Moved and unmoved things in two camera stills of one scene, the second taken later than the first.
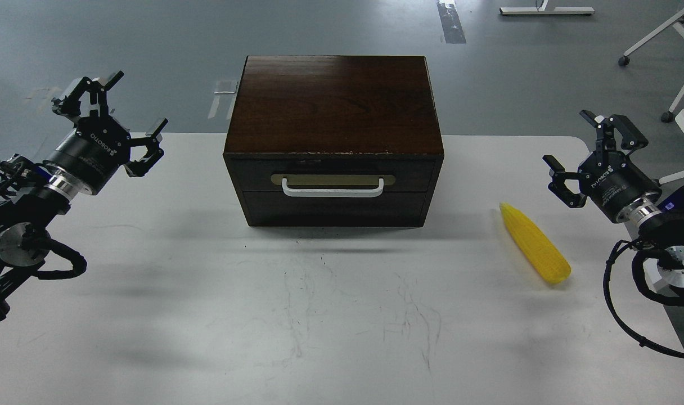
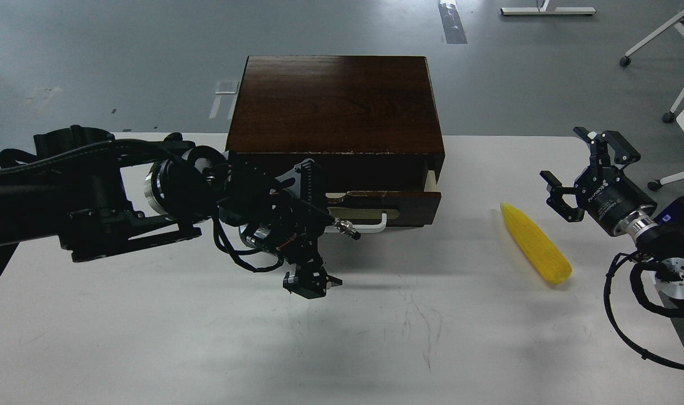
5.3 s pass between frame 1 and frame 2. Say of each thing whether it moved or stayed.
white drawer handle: moved
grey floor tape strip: stayed
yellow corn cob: stayed
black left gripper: moved
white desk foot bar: stayed
